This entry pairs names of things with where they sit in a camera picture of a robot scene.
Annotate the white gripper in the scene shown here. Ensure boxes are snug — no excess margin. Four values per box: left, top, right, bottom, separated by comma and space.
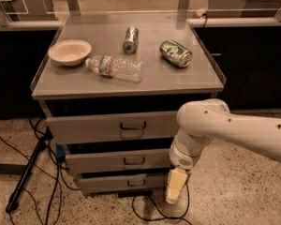
166, 128, 210, 204

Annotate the grey drawer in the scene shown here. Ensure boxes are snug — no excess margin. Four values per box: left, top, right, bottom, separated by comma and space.
79, 172, 168, 195
66, 148, 170, 173
47, 112, 178, 144

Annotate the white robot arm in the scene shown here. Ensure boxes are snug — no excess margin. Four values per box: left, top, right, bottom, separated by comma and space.
166, 98, 281, 203

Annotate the grey bottom drawer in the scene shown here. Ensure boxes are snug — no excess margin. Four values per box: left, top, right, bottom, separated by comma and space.
79, 172, 168, 195

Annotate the grey top drawer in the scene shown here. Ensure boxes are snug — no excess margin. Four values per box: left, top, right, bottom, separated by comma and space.
47, 112, 178, 144

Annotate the grey drawer cabinet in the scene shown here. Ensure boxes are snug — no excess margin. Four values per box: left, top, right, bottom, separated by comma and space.
32, 12, 225, 195

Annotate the blue box behind cabinet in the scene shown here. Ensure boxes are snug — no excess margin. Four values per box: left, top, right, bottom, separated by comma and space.
55, 144, 66, 159

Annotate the green soda can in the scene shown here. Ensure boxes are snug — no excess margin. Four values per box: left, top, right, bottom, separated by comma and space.
159, 39, 192, 68

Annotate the clear plastic water bottle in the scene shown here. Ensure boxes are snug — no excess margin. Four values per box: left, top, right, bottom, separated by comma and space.
85, 55, 142, 83

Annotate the slim silver can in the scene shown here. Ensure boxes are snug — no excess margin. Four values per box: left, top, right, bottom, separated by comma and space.
123, 26, 139, 54

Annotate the white bowl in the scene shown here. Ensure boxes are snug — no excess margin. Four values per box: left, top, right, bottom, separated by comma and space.
48, 39, 92, 67

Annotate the black pole stand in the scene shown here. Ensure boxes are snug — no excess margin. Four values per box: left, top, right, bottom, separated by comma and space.
6, 127, 52, 214

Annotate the clear acrylic barrier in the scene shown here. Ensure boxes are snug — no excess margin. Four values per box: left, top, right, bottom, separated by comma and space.
0, 0, 281, 30

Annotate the black floor cable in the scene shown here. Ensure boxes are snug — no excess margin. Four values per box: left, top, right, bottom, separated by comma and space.
130, 184, 194, 225

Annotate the black cable bundle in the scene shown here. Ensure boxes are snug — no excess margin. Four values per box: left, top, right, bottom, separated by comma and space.
0, 115, 82, 225

